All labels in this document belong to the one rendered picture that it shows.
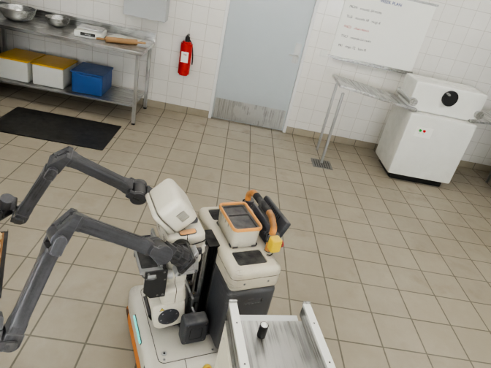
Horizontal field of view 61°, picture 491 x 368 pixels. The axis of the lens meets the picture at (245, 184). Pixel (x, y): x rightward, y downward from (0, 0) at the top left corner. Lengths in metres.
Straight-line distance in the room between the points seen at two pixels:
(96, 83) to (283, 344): 4.29
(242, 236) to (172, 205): 0.40
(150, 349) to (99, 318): 0.60
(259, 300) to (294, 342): 0.49
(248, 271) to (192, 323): 0.40
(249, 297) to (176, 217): 0.53
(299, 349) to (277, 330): 0.11
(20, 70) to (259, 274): 4.36
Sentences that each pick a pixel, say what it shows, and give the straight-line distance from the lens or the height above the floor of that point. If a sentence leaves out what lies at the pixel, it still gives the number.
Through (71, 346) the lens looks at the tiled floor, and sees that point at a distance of 2.59.
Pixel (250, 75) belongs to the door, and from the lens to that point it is 5.66.
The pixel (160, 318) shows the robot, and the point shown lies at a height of 0.43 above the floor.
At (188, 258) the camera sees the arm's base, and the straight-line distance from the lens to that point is 1.71.
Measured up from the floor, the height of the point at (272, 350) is 0.84.
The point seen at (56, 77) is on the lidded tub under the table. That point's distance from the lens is 5.48.
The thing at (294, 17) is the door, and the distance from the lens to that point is 5.56.
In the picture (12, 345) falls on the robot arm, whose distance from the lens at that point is 1.64.
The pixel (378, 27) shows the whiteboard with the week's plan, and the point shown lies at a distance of 5.72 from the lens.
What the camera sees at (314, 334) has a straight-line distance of 1.57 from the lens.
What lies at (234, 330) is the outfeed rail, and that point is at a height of 0.90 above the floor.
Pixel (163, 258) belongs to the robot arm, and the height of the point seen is 0.94.
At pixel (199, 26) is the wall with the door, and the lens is 5.56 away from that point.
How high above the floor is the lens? 1.99
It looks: 28 degrees down
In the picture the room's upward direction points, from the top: 13 degrees clockwise
